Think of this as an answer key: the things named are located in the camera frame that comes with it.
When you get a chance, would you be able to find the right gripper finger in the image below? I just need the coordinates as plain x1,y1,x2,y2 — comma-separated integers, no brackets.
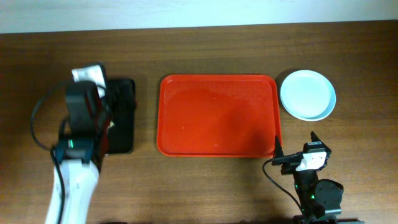
310,131,321,142
274,135,284,159

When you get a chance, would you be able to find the light blue plate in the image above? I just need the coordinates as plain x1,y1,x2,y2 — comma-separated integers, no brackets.
279,70,336,122

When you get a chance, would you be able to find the green and yellow sponge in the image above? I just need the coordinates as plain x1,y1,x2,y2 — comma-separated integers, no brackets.
108,121,114,129

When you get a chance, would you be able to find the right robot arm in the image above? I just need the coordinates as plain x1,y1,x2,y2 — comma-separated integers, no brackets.
262,132,361,224

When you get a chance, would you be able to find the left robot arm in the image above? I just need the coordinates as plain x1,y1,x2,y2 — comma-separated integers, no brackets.
45,63,112,223

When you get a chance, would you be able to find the black plastic tray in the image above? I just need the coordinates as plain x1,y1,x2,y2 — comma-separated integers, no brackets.
107,78,137,155

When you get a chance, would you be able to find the red plastic tray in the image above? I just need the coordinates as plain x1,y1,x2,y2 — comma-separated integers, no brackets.
156,74,282,158

